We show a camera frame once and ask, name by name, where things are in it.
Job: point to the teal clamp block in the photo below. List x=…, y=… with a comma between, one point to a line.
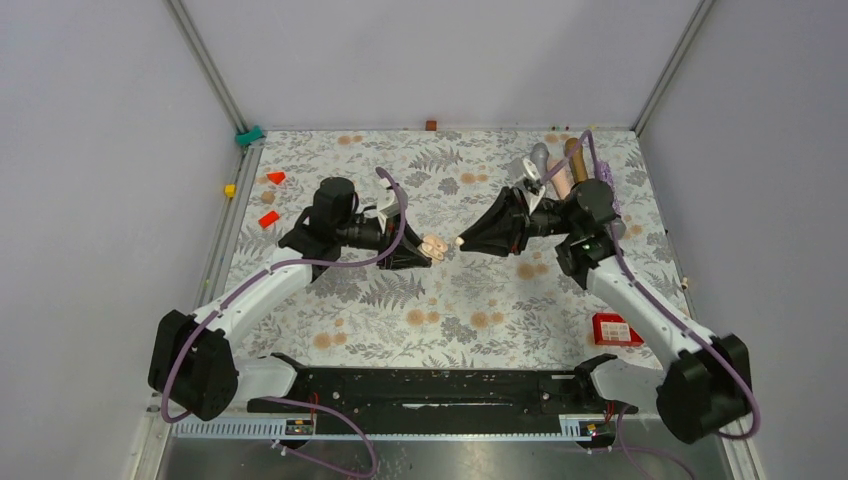
x=246, y=138

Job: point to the red block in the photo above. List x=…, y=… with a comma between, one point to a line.
x=269, y=219

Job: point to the orange triangular block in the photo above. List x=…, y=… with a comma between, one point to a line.
x=276, y=177

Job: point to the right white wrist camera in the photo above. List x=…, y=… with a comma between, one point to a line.
x=527, y=181

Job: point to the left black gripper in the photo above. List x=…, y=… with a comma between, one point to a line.
x=405, y=255

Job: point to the pink earbud charging case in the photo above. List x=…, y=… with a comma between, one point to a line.
x=434, y=248

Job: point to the pink toy microphone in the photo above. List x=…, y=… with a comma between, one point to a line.
x=562, y=181

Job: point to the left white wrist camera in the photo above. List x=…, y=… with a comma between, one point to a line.
x=387, y=208

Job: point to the gold toy microphone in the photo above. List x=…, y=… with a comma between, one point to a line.
x=574, y=151

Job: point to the floral patterned mat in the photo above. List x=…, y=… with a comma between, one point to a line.
x=470, y=311

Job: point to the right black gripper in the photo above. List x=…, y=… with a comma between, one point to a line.
x=503, y=230

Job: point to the aluminium frame rail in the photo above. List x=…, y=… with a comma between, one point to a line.
x=196, y=45

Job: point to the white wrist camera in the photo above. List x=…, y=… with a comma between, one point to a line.
x=387, y=208
x=527, y=181

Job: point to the purple glitter toy microphone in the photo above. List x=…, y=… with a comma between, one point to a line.
x=603, y=172

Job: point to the grey toy microphone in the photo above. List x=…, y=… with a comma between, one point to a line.
x=539, y=156

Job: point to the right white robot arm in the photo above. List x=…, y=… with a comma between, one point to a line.
x=704, y=382

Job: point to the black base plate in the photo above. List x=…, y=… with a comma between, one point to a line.
x=453, y=402

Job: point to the red plastic box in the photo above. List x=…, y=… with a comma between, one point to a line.
x=610, y=329

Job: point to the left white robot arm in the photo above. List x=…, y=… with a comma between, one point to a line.
x=192, y=364

